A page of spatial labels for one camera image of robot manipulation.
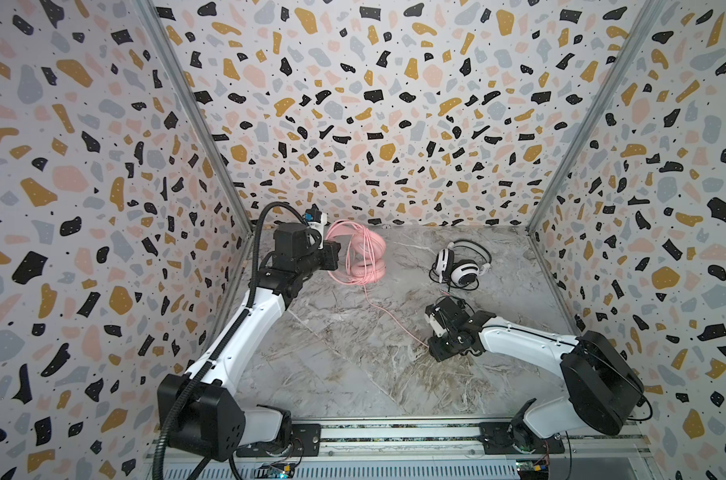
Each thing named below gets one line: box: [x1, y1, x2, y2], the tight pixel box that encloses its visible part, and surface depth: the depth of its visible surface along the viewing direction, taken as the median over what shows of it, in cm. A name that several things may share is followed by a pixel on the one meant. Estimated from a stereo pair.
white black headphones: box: [429, 240, 493, 292], surface depth 105 cm
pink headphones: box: [325, 219, 387, 286], surface depth 84 cm
